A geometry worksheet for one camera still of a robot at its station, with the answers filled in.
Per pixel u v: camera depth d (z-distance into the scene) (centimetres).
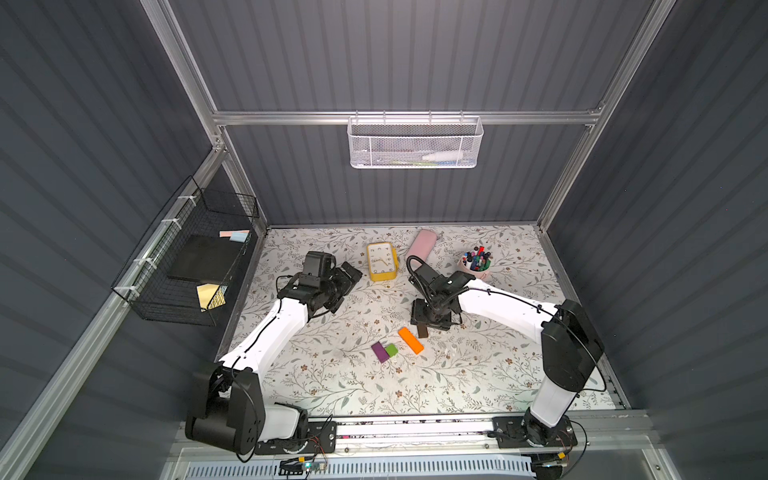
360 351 88
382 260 106
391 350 89
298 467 70
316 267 65
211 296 61
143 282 62
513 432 74
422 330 91
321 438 73
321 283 65
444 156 91
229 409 41
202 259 70
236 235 82
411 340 91
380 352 87
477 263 94
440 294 63
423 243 112
